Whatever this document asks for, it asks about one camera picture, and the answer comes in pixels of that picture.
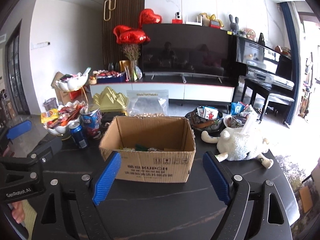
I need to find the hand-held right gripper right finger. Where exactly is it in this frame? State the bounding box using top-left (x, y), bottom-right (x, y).
top-left (202, 151), bottom-right (293, 240)

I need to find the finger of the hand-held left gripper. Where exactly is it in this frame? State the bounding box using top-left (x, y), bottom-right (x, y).
top-left (31, 137), bottom-right (63, 165)
top-left (0, 120), bottom-right (32, 153)

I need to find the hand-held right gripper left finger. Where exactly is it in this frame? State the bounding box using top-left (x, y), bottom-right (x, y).
top-left (31, 151), bottom-right (122, 240)

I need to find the brown cardboard box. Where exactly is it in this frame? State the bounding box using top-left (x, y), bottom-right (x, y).
top-left (99, 116), bottom-right (197, 183)

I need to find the large white bowl of snacks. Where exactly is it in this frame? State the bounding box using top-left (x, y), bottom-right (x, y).
top-left (41, 101), bottom-right (87, 140)

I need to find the dark patterned bowl of snacks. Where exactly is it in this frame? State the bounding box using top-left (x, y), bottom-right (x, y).
top-left (185, 106), bottom-right (224, 132)

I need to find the pale bowl of snacks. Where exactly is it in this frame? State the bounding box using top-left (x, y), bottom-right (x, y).
top-left (224, 110), bottom-right (248, 129)

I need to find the small white bowl of snacks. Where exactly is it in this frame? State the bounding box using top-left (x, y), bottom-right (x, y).
top-left (55, 72), bottom-right (89, 92)

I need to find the person's left hand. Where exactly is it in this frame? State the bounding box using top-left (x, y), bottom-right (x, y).
top-left (11, 201), bottom-right (27, 224)

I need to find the yellow snack bag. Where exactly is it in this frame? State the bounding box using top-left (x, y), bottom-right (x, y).
top-left (41, 110), bottom-right (60, 123)

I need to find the blue soda can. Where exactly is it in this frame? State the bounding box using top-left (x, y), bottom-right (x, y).
top-left (70, 124), bottom-right (88, 148)

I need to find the white sheep plush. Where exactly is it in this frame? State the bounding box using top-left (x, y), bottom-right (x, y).
top-left (201, 126), bottom-right (274, 169)

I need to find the grey mesh waste basket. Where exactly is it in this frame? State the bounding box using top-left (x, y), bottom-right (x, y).
top-left (44, 97), bottom-right (57, 112)

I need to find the blue candy canister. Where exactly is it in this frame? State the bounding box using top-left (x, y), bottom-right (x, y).
top-left (80, 109), bottom-right (102, 140)

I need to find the open cardboard carton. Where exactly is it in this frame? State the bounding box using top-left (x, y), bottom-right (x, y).
top-left (51, 72), bottom-right (83, 105)

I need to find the dark framed door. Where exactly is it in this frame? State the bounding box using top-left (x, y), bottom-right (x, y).
top-left (5, 26), bottom-right (30, 117)

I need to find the dark patterned tin box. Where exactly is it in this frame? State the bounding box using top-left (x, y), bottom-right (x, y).
top-left (101, 112), bottom-right (125, 130)

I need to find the gold mountain-shaped tin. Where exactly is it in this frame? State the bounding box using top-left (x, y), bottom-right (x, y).
top-left (92, 86), bottom-right (129, 113)

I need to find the clear zip bag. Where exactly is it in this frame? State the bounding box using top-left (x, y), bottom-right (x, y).
top-left (126, 89), bottom-right (169, 117)

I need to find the white television stand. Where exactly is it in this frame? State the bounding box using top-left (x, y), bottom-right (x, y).
top-left (89, 76), bottom-right (235, 104)

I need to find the blue box of candies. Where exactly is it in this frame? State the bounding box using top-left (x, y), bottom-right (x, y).
top-left (96, 70), bottom-right (126, 83)

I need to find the black piano bench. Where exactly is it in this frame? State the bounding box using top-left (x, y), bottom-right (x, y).
top-left (260, 93), bottom-right (295, 124)

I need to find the glass vase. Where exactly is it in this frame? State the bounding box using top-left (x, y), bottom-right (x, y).
top-left (129, 59), bottom-right (138, 81)

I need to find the dried flower bunch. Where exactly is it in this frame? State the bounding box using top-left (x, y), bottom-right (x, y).
top-left (121, 44), bottom-right (140, 60)

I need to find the black upright piano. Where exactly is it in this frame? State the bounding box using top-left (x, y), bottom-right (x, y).
top-left (231, 34), bottom-right (295, 100)

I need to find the black television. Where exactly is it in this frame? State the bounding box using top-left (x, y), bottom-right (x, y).
top-left (142, 24), bottom-right (234, 77)

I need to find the red heart balloon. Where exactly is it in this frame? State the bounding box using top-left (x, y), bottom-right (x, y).
top-left (139, 9), bottom-right (162, 25)
top-left (119, 31), bottom-right (150, 45)
top-left (113, 25), bottom-right (135, 44)

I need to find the small doll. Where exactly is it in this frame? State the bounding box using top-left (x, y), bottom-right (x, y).
top-left (244, 28), bottom-right (257, 42)

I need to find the grey bunny plush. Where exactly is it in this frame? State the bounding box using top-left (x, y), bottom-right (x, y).
top-left (228, 14), bottom-right (240, 34)

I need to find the white router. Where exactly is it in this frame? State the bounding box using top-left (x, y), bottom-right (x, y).
top-left (185, 15), bottom-right (202, 27)

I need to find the gold wall decoration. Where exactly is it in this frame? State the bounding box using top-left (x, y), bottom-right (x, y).
top-left (103, 0), bottom-right (117, 21)

